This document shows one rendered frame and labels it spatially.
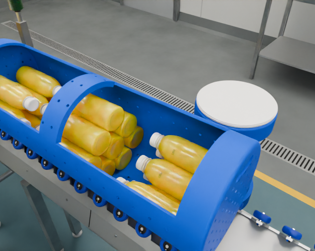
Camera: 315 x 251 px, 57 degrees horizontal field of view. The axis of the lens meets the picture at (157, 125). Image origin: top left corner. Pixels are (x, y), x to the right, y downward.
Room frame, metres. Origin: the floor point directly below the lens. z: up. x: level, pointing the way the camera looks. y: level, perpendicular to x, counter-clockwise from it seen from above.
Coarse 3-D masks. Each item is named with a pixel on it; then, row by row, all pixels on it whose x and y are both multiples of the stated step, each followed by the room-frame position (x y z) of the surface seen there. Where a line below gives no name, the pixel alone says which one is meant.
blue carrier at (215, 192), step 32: (0, 64) 0.89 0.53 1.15; (32, 64) 0.98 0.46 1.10; (64, 64) 0.84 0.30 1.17; (64, 96) 0.59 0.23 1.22; (128, 96) 0.71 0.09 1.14; (0, 128) 0.67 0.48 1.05; (32, 128) 0.56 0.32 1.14; (160, 128) 0.65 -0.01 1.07; (192, 128) 0.59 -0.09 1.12; (224, 128) 0.49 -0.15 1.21; (64, 160) 0.48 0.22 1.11; (224, 160) 0.37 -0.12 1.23; (256, 160) 0.46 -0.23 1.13; (96, 192) 0.43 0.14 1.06; (128, 192) 0.37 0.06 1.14; (192, 192) 0.32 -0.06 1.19; (224, 192) 0.31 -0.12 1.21; (160, 224) 0.31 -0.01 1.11; (192, 224) 0.29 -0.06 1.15; (224, 224) 0.35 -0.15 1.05
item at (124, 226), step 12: (0, 144) 0.74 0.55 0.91; (12, 144) 0.72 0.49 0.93; (24, 156) 0.67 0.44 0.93; (36, 168) 0.63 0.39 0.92; (72, 192) 0.53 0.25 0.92; (84, 204) 0.49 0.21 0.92; (108, 204) 0.47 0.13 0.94; (108, 216) 0.45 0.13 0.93; (120, 228) 0.42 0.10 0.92; (132, 228) 0.41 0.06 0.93; (144, 240) 0.38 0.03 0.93
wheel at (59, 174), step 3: (57, 171) 0.57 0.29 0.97; (60, 171) 0.57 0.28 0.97; (57, 174) 0.57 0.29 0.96; (60, 174) 0.56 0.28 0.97; (63, 174) 0.56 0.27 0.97; (66, 174) 0.55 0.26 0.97; (60, 177) 0.56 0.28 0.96; (63, 177) 0.55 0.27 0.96; (66, 177) 0.55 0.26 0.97; (69, 177) 0.56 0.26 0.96; (60, 180) 0.55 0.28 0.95; (63, 180) 0.55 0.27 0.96; (66, 180) 0.55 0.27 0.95
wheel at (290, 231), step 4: (284, 228) 0.38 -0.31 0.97; (288, 228) 0.38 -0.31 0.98; (292, 228) 0.39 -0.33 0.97; (284, 232) 0.38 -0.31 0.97; (288, 232) 0.37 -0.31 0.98; (292, 232) 0.37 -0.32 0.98; (296, 232) 0.37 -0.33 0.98; (292, 236) 0.36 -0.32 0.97; (296, 236) 0.36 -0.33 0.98; (300, 236) 0.36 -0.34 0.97
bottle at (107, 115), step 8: (88, 96) 0.64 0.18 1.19; (96, 96) 0.64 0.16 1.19; (80, 104) 0.62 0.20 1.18; (88, 104) 0.61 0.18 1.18; (96, 104) 0.60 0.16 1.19; (104, 104) 0.60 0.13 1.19; (112, 104) 0.60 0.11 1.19; (72, 112) 0.63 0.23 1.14; (80, 112) 0.61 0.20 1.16; (88, 112) 0.59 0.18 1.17; (96, 112) 0.58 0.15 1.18; (104, 112) 0.57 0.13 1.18; (112, 112) 0.57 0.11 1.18; (120, 112) 0.60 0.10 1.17; (88, 120) 0.59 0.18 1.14; (96, 120) 0.57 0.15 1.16; (104, 120) 0.56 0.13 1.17; (112, 120) 0.57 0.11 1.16; (120, 120) 0.59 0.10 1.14; (104, 128) 0.56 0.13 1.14; (112, 128) 0.57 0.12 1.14
